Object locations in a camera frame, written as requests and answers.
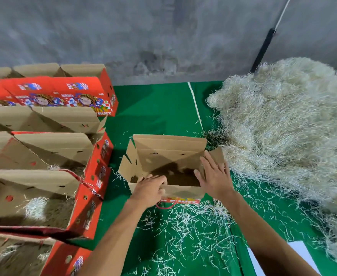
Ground person's right hand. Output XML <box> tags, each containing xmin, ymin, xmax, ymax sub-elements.
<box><xmin>193</xmin><ymin>150</ymin><xmax>235</xmax><ymax>202</ymax></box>

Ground person's left hand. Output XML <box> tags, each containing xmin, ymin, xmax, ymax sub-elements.
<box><xmin>128</xmin><ymin>173</ymin><xmax>168</xmax><ymax>209</ymax></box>

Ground pile of shredded paper filler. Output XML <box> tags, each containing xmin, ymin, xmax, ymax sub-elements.
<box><xmin>206</xmin><ymin>57</ymin><xmax>337</xmax><ymax>271</ymax></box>

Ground group of red fruit boxes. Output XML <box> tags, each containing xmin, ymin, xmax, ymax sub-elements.
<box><xmin>0</xmin><ymin>63</ymin><xmax>119</xmax><ymax>117</ymax></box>

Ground person's left forearm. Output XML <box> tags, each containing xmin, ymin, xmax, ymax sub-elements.
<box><xmin>77</xmin><ymin>198</ymin><xmax>152</xmax><ymax>276</ymax></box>

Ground person's right forearm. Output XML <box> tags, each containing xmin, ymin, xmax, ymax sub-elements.
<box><xmin>220</xmin><ymin>189</ymin><xmax>321</xmax><ymax>276</ymax></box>

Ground white printed paper sheet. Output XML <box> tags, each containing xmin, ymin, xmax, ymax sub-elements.
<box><xmin>248</xmin><ymin>240</ymin><xmax>321</xmax><ymax>276</ymax></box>

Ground white pole with black grip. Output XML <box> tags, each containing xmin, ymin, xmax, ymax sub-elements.
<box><xmin>250</xmin><ymin>0</ymin><xmax>293</xmax><ymax>74</ymax></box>

